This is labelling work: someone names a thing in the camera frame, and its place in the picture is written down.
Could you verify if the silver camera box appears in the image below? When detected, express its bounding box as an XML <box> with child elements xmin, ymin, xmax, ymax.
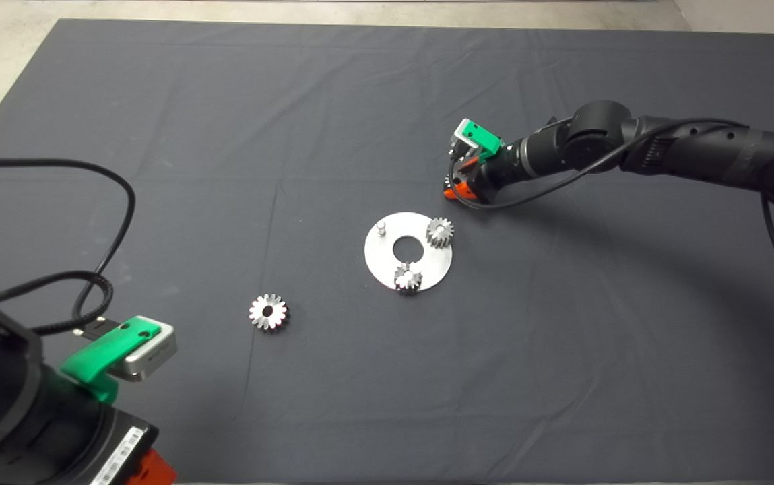
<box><xmin>109</xmin><ymin>317</ymin><xmax>177</xmax><ymax>383</ymax></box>
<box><xmin>451</xmin><ymin>121</ymin><xmax>478</xmax><ymax>157</ymax></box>

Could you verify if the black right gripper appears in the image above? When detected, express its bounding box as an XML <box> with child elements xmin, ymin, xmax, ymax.
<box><xmin>443</xmin><ymin>145</ymin><xmax>530</xmax><ymax>203</ymax></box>

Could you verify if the round metal plate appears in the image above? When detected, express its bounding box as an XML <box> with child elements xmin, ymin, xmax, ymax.
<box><xmin>364</xmin><ymin>212</ymin><xmax>453</xmax><ymax>293</ymax></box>

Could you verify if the black braided cable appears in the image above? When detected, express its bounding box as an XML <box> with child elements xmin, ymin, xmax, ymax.
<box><xmin>0</xmin><ymin>271</ymin><xmax>115</xmax><ymax>336</ymax></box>

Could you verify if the dark grey table cloth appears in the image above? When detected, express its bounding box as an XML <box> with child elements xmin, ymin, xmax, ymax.
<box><xmin>0</xmin><ymin>19</ymin><xmax>774</xmax><ymax>484</ymax></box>

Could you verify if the large steel gear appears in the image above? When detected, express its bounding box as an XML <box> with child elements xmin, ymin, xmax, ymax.
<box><xmin>248</xmin><ymin>294</ymin><xmax>290</xmax><ymax>332</ymax></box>

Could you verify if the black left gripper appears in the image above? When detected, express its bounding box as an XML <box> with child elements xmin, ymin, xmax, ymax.
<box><xmin>40</xmin><ymin>397</ymin><xmax>177</xmax><ymax>485</ymax></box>

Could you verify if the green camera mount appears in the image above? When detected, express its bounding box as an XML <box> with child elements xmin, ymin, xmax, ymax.
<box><xmin>60</xmin><ymin>317</ymin><xmax>162</xmax><ymax>405</ymax></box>
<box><xmin>461</xmin><ymin>119</ymin><xmax>503</xmax><ymax>161</ymax></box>

